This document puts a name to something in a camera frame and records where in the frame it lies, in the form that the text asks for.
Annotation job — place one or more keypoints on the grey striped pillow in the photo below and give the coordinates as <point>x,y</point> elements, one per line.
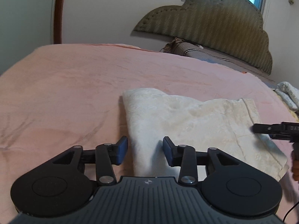
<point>184,48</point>

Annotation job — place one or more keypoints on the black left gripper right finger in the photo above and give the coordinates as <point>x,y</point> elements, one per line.
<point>185,157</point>

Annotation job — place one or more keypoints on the white folded cloth pile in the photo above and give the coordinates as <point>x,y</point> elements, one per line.
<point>289,95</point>

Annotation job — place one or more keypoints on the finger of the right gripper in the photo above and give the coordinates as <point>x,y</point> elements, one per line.
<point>266,128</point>

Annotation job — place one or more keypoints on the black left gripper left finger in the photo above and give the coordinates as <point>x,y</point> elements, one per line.
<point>104,156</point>

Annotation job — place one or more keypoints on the cream white pants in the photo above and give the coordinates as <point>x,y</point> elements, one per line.
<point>225,124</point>

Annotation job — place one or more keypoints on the brown wooden door frame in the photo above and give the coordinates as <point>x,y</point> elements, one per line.
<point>57,22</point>

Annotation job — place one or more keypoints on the person's right hand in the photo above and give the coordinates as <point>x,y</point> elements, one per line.
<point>295,167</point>

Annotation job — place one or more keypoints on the olive green padded headboard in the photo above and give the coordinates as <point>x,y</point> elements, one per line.
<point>233,27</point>

